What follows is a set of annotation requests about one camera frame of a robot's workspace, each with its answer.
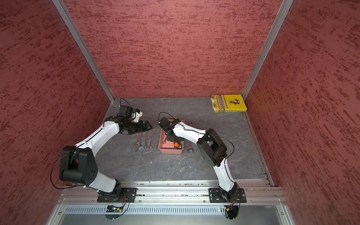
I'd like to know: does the left controller board with wires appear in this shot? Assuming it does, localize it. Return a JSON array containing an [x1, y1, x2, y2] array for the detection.
[[105, 195, 130, 220]]

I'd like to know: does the aluminium corner post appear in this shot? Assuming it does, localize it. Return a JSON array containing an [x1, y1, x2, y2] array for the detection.
[[52, 0, 115, 103], [242, 0, 294, 100]]

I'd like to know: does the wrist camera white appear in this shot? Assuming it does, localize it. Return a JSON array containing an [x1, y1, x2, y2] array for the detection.
[[117, 106, 143, 123], [158, 117, 181, 132]]

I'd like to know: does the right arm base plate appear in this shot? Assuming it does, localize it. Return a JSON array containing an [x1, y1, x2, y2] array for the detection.
[[208, 188, 247, 203]]

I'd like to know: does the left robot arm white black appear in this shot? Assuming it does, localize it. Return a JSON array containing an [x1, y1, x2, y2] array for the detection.
[[55, 116, 152, 202]]

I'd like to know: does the aluminium front rail frame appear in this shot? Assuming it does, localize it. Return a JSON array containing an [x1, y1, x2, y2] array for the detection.
[[47, 179, 294, 225]]

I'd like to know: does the right controller board with wires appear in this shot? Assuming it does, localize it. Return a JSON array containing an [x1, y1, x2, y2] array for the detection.
[[224, 200, 241, 220]]

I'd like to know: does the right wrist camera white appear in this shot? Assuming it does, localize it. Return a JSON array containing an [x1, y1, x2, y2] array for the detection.
[[158, 117, 181, 132]]

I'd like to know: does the pink plastic storage box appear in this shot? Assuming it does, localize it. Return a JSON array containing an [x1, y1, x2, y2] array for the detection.
[[158, 129, 184, 154]]

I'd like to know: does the controller board with wires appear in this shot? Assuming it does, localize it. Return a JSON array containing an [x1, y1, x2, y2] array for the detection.
[[224, 200, 241, 220], [105, 195, 130, 220]]

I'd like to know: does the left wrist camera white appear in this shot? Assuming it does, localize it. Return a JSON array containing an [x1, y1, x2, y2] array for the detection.
[[117, 106, 143, 123]]

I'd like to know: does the right aluminium corner post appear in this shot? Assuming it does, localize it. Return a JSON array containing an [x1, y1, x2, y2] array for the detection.
[[242, 0, 294, 100]]

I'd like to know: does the left aluminium corner post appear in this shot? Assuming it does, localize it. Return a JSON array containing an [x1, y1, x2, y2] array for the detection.
[[52, 0, 115, 103]]

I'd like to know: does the yellow cardboard box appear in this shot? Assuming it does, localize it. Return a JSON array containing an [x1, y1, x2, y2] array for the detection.
[[211, 95, 247, 113]]

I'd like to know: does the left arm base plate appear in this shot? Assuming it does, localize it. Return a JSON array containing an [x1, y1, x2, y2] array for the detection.
[[97, 187, 138, 204]]

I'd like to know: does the small end wrench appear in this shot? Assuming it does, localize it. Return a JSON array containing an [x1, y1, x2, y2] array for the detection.
[[149, 129, 156, 149]]

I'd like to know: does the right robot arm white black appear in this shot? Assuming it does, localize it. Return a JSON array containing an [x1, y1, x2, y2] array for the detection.
[[158, 118, 240, 203]]

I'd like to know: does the long silver combination wrench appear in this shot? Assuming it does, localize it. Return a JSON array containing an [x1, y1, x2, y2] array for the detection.
[[187, 120, 195, 154]]

